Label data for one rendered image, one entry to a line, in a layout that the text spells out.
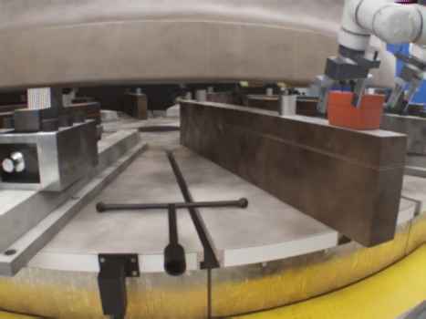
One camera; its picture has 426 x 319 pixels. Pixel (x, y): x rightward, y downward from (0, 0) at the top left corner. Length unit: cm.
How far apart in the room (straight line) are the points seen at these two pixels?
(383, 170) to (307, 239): 37
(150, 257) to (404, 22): 96
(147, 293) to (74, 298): 27
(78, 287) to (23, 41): 112
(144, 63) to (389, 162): 105
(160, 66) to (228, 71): 31
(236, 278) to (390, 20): 94
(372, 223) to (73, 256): 98
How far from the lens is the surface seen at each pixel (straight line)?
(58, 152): 129
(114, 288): 100
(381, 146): 112
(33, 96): 154
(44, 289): 135
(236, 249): 117
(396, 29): 81
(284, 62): 173
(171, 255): 102
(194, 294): 126
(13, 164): 140
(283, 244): 123
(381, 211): 120
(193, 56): 156
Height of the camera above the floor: 83
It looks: 12 degrees down
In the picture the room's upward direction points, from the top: straight up
